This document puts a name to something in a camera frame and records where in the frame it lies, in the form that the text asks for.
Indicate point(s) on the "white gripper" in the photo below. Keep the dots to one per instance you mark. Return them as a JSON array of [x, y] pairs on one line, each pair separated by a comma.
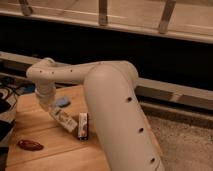
[[45, 93]]

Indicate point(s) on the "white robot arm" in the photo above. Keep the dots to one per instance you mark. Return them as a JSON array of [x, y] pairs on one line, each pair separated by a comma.
[[109, 89]]

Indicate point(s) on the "blue sponge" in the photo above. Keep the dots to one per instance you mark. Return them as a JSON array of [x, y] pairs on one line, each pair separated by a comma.
[[62, 102]]

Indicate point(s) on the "wooden board table top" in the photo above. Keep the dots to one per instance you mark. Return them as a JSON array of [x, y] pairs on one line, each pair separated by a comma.
[[62, 150]]

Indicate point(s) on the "dark red oval object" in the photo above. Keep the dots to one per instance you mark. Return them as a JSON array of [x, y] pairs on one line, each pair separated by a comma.
[[30, 145]]

